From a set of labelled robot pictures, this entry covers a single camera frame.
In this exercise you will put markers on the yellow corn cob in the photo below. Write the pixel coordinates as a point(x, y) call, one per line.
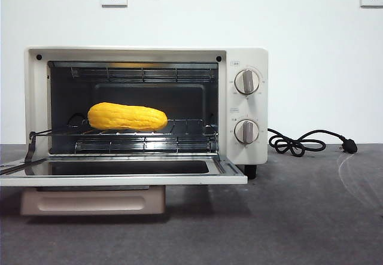
point(128, 117)

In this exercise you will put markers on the white Toshiba toaster oven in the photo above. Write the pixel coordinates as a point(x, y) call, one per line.
point(248, 55)

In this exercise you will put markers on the round beige temperature knob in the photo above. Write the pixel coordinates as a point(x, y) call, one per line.
point(246, 81)

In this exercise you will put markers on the round beige timer knob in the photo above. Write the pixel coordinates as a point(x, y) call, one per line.
point(246, 132)

